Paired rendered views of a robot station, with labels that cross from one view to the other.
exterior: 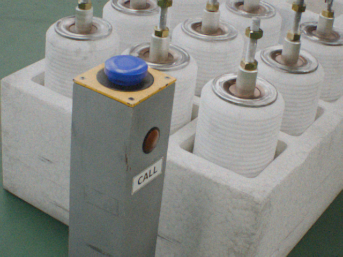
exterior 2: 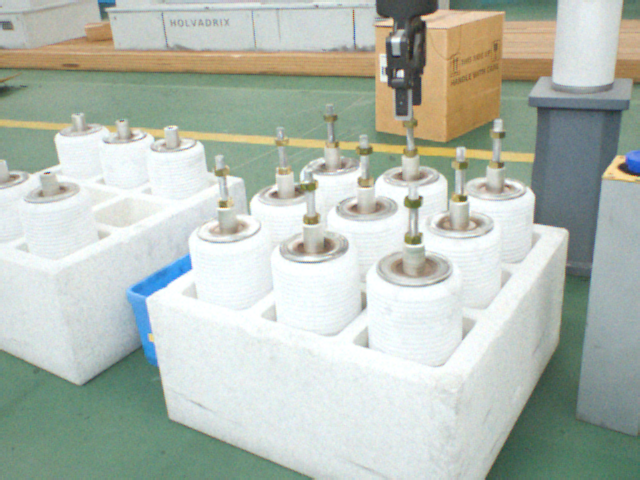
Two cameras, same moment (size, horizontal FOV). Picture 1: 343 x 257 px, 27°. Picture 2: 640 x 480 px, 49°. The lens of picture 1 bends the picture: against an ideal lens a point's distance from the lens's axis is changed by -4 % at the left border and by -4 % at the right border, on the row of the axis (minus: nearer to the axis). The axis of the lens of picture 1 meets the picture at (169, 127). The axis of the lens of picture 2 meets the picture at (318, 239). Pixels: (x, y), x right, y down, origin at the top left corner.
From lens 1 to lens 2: 1.16 m
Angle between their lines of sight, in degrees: 75
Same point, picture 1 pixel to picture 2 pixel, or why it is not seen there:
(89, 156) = not seen: outside the picture
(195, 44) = (402, 216)
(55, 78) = (457, 329)
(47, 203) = (485, 465)
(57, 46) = (459, 287)
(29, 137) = (477, 415)
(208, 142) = (525, 238)
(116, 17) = (350, 260)
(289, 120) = not seen: hidden behind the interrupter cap
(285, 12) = (146, 231)
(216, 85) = (501, 197)
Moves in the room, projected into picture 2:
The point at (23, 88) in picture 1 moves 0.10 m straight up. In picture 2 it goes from (469, 366) to (472, 272)
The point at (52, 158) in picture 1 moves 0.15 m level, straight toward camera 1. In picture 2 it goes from (491, 402) to (624, 381)
